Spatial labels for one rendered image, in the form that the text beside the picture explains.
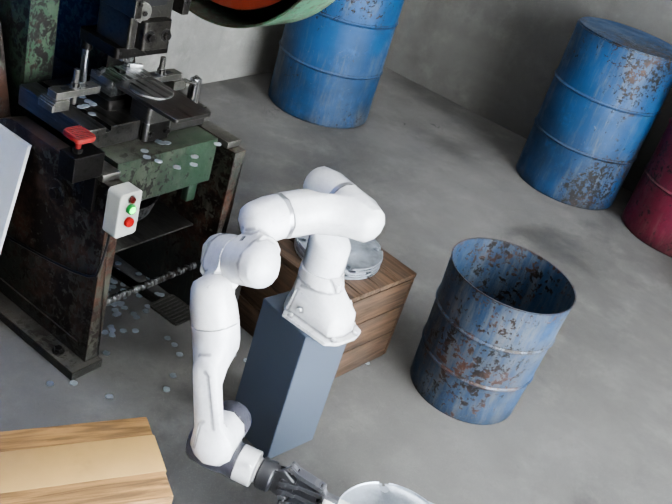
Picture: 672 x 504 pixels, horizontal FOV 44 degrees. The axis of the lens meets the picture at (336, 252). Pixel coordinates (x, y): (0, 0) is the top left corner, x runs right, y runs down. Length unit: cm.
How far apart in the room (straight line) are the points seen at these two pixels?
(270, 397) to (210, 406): 47
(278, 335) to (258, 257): 46
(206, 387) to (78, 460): 30
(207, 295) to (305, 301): 39
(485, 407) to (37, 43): 175
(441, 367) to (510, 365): 22
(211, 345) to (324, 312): 38
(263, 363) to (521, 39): 350
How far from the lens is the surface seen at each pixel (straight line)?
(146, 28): 237
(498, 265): 295
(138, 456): 192
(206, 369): 187
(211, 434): 191
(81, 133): 218
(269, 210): 190
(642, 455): 312
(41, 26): 253
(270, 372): 230
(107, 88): 248
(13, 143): 251
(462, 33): 555
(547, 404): 309
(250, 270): 182
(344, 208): 199
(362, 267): 263
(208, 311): 186
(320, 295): 214
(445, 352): 272
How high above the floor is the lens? 172
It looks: 30 degrees down
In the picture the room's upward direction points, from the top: 18 degrees clockwise
